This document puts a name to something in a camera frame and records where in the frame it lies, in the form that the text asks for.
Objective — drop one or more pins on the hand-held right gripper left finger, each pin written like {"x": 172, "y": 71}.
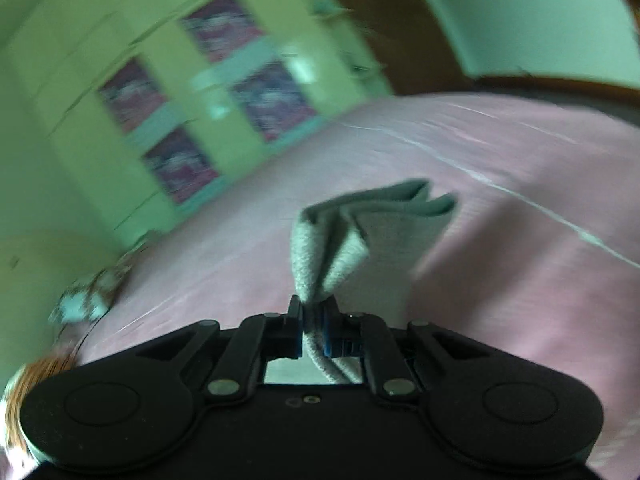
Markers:
{"x": 298, "y": 332}

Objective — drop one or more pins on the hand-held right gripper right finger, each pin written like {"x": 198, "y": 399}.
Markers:
{"x": 328, "y": 335}

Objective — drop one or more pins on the grey pants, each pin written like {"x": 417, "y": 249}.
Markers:
{"x": 350, "y": 245}

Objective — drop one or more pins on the bed with pink checked sheet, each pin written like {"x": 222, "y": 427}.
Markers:
{"x": 450, "y": 210}

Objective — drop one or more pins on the white teal patterned pillow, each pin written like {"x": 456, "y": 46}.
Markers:
{"x": 90, "y": 295}

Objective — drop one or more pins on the cream headboard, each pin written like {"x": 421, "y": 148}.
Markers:
{"x": 45, "y": 280}

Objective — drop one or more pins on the orange striped pillow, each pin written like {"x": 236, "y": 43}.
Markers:
{"x": 30, "y": 385}

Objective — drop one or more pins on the cream wardrobe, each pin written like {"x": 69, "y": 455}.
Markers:
{"x": 165, "y": 75}

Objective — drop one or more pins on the brown wooden door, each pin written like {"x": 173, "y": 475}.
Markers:
{"x": 395, "y": 25}

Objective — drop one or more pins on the purple wall poster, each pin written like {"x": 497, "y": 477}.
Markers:
{"x": 180, "y": 165}
{"x": 222, "y": 25}
{"x": 132, "y": 95}
{"x": 272, "y": 100}

